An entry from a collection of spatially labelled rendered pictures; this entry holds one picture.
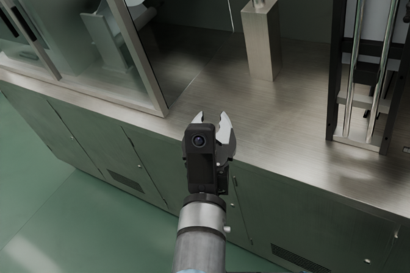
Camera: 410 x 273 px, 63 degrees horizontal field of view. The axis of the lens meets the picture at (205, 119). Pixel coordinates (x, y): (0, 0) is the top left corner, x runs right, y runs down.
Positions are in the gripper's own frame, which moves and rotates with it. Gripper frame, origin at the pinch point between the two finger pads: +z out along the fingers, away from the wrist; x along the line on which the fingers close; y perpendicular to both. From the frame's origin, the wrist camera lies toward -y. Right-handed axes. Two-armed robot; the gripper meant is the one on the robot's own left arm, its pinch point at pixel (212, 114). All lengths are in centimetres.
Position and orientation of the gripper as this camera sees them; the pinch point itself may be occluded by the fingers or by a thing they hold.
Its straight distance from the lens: 66.3
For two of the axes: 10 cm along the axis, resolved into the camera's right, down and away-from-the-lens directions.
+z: 0.8, -7.2, 6.9
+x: 9.9, 0.1, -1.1
